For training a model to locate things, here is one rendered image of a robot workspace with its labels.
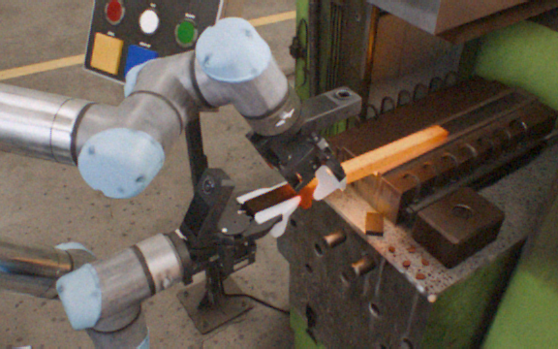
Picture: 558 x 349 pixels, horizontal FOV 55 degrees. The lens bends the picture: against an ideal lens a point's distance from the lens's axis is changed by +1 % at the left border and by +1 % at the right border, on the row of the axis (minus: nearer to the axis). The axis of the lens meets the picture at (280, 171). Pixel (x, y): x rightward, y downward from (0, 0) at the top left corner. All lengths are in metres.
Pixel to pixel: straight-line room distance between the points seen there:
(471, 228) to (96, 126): 0.57
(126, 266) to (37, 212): 1.75
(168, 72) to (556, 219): 0.61
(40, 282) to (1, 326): 1.29
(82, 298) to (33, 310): 1.39
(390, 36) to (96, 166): 0.70
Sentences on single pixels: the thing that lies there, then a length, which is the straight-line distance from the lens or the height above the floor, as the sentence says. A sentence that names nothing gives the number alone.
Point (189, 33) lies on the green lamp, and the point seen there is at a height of 1.09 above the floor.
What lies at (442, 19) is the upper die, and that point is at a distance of 0.74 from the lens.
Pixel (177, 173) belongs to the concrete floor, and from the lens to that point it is 2.48.
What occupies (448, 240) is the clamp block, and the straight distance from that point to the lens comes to 0.86.
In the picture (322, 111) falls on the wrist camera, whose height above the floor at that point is 1.17.
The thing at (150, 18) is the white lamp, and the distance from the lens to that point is 1.21.
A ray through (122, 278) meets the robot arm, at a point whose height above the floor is 1.03.
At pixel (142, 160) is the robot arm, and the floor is 1.24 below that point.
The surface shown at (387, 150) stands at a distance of 0.94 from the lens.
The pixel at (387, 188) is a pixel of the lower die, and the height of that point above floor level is 0.98.
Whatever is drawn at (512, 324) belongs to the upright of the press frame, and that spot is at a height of 0.74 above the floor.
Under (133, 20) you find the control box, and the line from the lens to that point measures 1.24.
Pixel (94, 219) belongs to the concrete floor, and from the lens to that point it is 2.35.
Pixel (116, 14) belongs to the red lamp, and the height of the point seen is 1.09.
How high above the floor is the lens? 1.58
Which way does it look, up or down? 40 degrees down
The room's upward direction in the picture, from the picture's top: straight up
